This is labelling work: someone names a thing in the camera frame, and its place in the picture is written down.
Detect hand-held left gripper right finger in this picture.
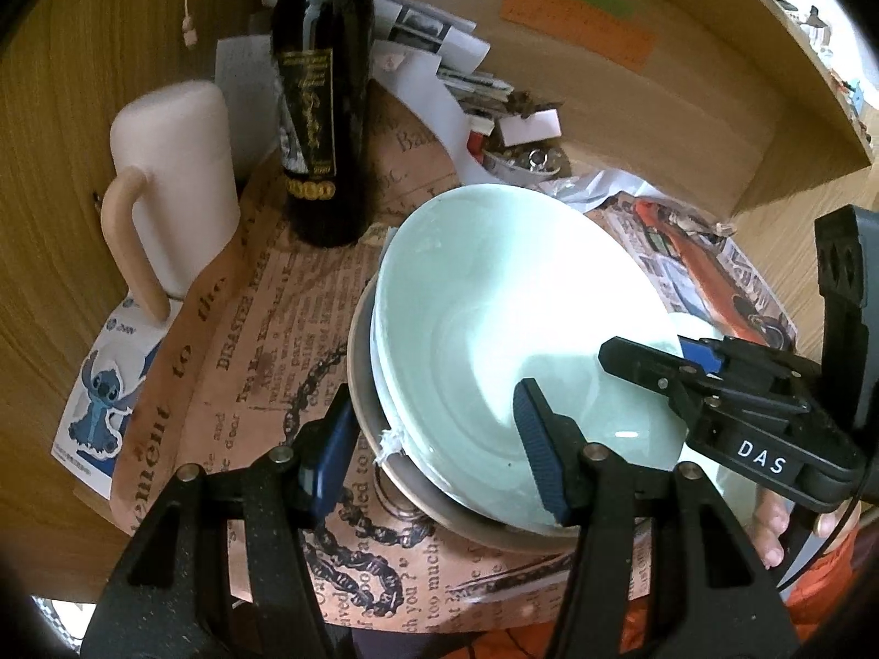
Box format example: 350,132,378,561
514,377,801,659

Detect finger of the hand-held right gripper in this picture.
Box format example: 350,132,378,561
597,336,739,420
676,333,825,392

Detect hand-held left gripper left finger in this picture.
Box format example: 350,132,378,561
82,381,361,659

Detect dark brown plate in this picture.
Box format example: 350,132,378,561
345,275,585,557

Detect mint green plate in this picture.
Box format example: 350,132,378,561
369,182,746,537

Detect person's right hand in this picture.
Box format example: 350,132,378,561
747,487,792,569

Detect car print newspaper sheet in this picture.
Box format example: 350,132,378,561
597,188,798,354

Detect brown vintage print paper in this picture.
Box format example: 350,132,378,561
110,92,653,633

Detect crumpled white paper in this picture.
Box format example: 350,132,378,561
539,165,660,217

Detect person's orange clothing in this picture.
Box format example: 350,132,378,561
467,518,879,659

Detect small bowl of trinkets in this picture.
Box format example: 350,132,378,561
481,144,571,189

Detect blue cartoon sticker card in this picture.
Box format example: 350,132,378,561
51,319,169,502

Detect small white card box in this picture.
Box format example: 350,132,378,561
498,110,560,145

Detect pink mug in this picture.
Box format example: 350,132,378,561
102,80,241,320

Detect dark wine bottle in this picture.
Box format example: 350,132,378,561
270,0,377,248

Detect orange sticky note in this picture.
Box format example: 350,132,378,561
500,0,657,71

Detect stack of magazines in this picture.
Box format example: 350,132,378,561
261,0,516,118

